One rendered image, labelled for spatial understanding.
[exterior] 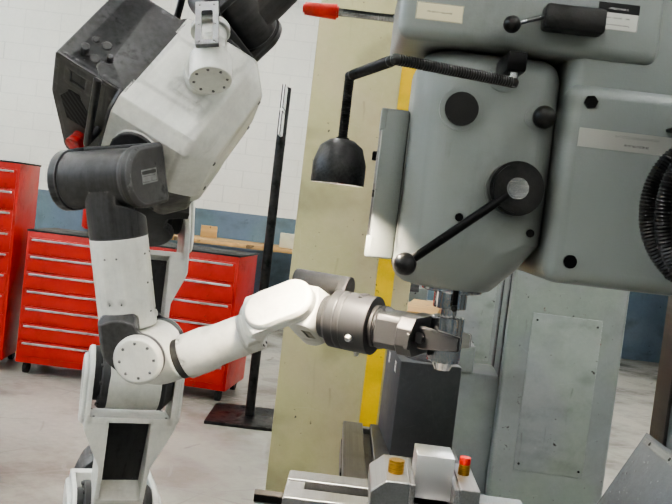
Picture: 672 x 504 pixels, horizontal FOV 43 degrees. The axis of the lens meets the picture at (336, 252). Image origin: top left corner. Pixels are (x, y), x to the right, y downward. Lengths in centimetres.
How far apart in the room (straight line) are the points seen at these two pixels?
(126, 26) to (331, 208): 157
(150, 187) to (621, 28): 71
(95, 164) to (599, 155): 72
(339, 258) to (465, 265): 181
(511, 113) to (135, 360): 66
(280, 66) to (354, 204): 751
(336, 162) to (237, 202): 920
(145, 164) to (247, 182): 896
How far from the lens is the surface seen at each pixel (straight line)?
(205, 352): 134
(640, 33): 118
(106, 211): 133
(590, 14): 113
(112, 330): 135
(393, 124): 120
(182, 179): 144
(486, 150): 114
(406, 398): 167
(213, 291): 578
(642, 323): 1090
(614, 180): 115
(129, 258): 134
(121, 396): 176
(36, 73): 1098
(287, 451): 306
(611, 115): 115
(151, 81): 144
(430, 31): 113
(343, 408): 302
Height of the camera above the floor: 140
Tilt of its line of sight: 3 degrees down
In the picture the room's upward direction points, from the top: 7 degrees clockwise
